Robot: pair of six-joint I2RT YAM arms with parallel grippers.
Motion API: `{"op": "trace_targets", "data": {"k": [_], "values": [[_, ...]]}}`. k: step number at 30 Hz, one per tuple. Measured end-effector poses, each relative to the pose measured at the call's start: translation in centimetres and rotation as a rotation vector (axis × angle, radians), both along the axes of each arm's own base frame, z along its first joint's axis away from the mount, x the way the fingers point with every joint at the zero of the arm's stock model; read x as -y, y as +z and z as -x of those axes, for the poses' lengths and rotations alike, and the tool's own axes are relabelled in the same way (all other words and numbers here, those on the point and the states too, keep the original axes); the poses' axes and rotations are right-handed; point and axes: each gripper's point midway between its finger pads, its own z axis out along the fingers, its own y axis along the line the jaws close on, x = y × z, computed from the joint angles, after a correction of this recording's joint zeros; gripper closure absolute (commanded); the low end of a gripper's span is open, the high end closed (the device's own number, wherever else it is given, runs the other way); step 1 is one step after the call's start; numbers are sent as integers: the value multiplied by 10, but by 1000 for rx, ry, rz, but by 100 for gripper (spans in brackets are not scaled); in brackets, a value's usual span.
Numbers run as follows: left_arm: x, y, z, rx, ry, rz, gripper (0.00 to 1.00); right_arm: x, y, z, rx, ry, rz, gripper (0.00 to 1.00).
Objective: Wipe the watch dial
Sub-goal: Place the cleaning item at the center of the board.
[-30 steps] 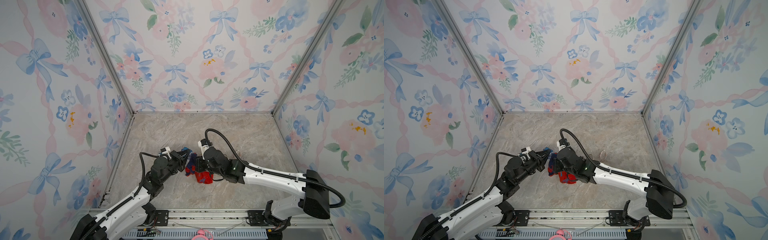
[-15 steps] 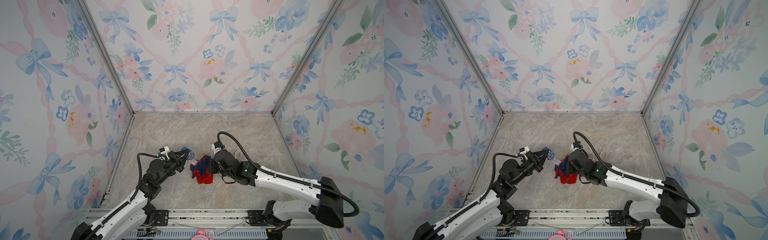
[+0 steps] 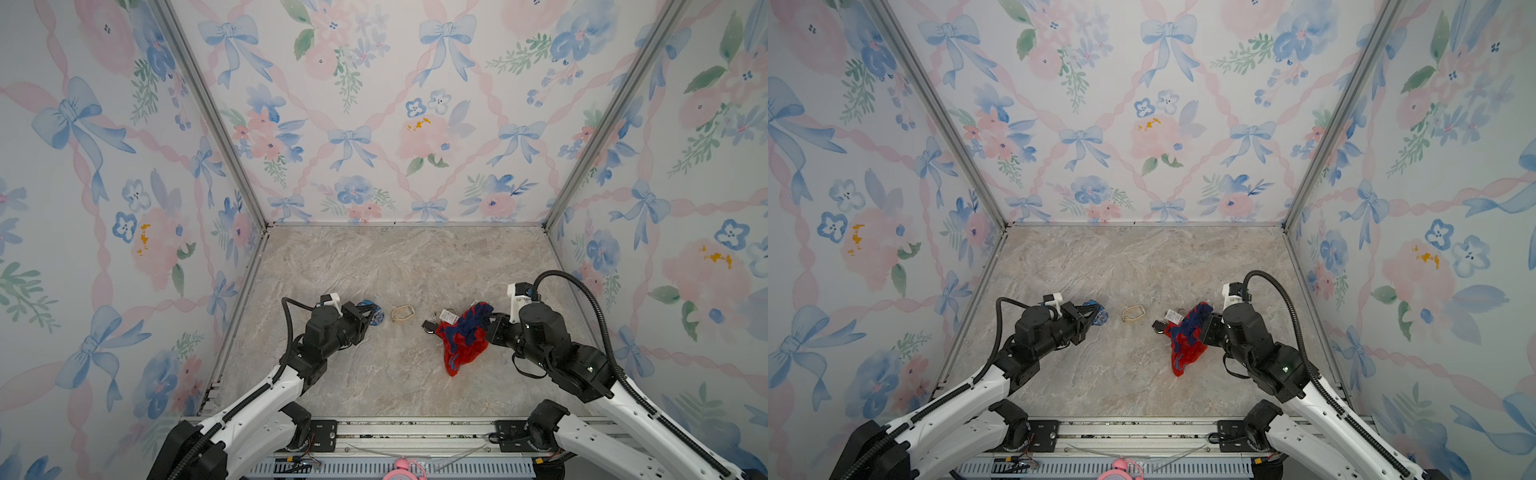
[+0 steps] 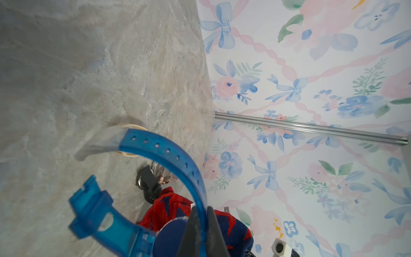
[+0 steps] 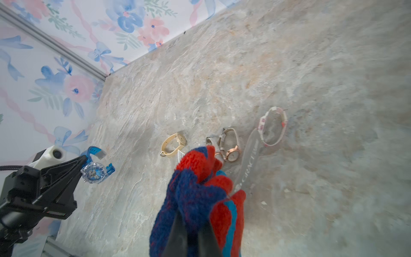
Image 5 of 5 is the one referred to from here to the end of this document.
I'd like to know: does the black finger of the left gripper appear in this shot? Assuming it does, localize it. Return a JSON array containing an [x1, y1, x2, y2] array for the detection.
[[34, 155, 87, 220]]

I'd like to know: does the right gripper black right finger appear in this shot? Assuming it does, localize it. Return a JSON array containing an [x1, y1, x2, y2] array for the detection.
[[198, 223, 222, 257]]

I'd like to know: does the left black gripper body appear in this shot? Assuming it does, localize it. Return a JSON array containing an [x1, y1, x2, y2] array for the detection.
[[1, 166, 47, 225]]

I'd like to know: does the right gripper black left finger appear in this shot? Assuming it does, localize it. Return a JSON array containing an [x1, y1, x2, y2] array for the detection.
[[162, 212, 188, 257]]

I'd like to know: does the blue strap watch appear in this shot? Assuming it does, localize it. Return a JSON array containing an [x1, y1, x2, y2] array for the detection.
[[80, 146, 116, 184]]

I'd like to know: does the red blue patterned cloth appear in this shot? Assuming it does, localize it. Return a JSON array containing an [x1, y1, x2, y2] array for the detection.
[[149, 146, 246, 257]]

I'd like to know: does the gold bracelet watch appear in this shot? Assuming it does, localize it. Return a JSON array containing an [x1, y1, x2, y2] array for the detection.
[[217, 127, 241, 162]]

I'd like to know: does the pink white watch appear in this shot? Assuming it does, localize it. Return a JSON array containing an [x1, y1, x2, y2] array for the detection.
[[257, 107, 288, 147]]

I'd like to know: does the small gold watch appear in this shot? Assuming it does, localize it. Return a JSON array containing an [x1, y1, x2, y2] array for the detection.
[[206, 137, 224, 163]]

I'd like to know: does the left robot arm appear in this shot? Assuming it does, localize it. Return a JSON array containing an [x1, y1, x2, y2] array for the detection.
[[1, 155, 87, 257]]

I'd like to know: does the white cloth care label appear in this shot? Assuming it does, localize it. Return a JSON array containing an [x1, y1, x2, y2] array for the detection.
[[177, 150, 185, 162]]

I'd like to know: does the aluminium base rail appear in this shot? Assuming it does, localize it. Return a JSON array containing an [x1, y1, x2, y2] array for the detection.
[[41, 236, 79, 257]]

